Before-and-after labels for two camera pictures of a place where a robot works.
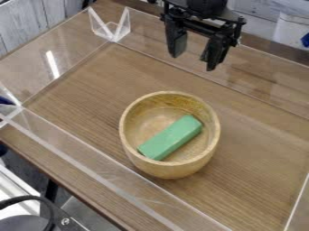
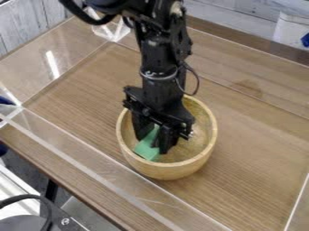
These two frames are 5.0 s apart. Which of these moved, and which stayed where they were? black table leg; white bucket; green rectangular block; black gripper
Moved: green rectangular block; black gripper
Stayed: black table leg; white bucket
